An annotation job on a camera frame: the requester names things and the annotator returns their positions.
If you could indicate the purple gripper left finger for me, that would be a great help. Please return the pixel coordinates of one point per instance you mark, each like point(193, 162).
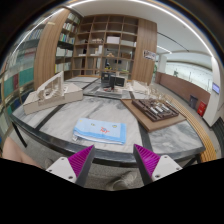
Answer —
point(74, 168)

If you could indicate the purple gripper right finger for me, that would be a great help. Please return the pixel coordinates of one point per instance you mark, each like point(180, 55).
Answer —
point(152, 166)

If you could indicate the light blue towel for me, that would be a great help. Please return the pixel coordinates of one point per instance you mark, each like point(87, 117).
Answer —
point(100, 131)

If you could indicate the grey sneaker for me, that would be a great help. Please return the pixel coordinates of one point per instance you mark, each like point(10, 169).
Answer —
point(124, 181)

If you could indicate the brown board with dark model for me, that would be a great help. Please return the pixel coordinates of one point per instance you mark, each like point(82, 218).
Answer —
point(153, 115)

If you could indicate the person's bare leg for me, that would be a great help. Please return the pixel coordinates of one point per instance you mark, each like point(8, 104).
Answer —
point(12, 151)

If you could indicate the small white building model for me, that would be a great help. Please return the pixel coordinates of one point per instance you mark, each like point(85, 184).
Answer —
point(139, 87)

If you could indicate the dark box model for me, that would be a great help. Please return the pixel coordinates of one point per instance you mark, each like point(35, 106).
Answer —
point(109, 79)

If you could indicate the wooden bookshelf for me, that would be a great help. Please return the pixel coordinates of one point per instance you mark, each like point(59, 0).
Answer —
point(91, 45)

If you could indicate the wall monitor screen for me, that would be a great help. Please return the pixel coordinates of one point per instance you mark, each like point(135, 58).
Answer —
point(215, 88)

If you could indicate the wall poster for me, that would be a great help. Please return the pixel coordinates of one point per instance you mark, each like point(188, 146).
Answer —
point(149, 55)

